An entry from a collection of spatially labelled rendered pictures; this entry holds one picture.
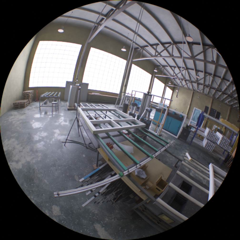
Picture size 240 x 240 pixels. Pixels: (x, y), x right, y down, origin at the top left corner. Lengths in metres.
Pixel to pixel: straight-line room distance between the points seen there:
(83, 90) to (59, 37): 6.69
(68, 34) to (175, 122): 12.14
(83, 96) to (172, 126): 8.26
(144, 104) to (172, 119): 2.93
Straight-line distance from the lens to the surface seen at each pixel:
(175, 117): 5.61
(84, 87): 9.02
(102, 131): 1.53
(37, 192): 1.96
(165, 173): 1.55
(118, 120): 2.19
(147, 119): 2.86
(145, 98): 3.22
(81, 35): 10.89
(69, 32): 11.01
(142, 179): 1.17
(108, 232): 1.64
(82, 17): 10.17
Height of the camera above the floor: 1.63
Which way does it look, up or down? 19 degrees down
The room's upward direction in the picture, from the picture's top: 13 degrees clockwise
